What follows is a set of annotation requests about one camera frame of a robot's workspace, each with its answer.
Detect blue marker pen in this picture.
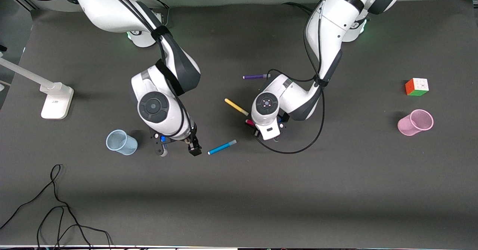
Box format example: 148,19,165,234
208,139,237,155

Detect light blue plastic cup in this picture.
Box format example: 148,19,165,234
106,129,138,156

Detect yellow marker pen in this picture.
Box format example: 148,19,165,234
224,98,249,116

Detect white desk lamp stand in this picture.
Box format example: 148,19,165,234
0,57,74,120

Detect pink plastic cup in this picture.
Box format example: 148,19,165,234
397,109,434,137

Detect colourful puzzle cube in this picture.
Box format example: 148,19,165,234
405,78,429,97

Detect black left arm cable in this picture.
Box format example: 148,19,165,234
255,0,326,154

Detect black left base cables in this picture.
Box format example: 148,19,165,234
282,1,319,19

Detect black base cables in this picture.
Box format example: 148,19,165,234
282,1,319,19
140,0,171,25

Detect thin black loose cable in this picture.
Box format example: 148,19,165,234
0,164,113,249

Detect black right base cables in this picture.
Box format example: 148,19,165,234
140,0,171,25

